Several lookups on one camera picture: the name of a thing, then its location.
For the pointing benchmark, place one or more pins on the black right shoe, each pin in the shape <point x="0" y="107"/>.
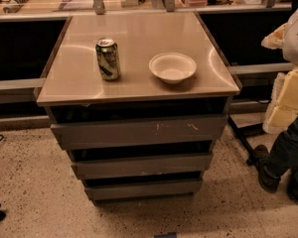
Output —
<point x="292" y="188"/>

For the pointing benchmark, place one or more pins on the black left shoe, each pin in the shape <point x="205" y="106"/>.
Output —
<point x="268" y="182"/>

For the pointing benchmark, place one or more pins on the grey top drawer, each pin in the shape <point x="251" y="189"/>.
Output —
<point x="137" y="132"/>

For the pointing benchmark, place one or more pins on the grey middle drawer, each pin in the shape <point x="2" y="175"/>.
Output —
<point x="142" y="166"/>

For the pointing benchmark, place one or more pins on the person leg in jeans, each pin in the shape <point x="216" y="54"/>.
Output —
<point x="284" y="153"/>

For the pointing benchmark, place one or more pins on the white paper bowl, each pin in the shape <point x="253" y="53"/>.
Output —
<point x="172" y="68"/>

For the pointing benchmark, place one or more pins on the green soda can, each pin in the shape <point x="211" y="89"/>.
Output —
<point x="108" y="58"/>

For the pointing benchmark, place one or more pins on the grey drawer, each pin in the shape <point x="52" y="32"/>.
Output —
<point x="147" y="189"/>
<point x="137" y="132"/>
<point x="142" y="166"/>

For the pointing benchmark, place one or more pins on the black shoe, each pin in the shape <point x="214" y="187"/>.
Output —
<point x="268" y="182"/>
<point x="292" y="188"/>

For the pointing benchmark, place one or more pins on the grey drawer cabinet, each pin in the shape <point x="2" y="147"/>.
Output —
<point x="75" y="92"/>

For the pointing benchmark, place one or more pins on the black chair base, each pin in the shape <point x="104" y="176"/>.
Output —
<point x="243" y="133"/>

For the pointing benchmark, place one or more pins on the grey bottom drawer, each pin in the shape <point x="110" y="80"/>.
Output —
<point x="147" y="189"/>

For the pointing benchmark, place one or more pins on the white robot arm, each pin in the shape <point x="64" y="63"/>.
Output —
<point x="283" y="107"/>

